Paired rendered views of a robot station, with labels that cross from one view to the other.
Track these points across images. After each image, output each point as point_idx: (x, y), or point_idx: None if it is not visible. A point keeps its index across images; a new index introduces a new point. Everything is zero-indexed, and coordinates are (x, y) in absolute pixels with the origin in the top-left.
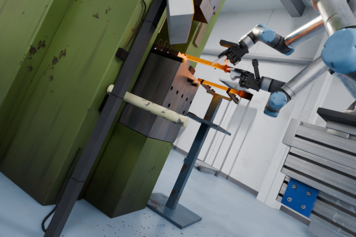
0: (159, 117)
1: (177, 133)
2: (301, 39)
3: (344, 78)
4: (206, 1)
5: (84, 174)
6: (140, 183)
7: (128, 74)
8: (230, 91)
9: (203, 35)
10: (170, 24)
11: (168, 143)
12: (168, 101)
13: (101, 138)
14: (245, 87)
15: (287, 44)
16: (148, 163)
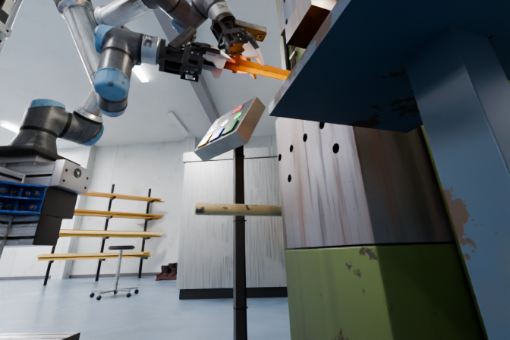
0: (284, 208)
1: (358, 206)
2: (130, 15)
3: None
4: (290, 23)
5: (234, 300)
6: None
7: (233, 201)
8: None
9: None
10: (212, 158)
11: (345, 249)
12: (285, 174)
13: (234, 261)
14: (188, 67)
15: (149, 10)
16: (313, 313)
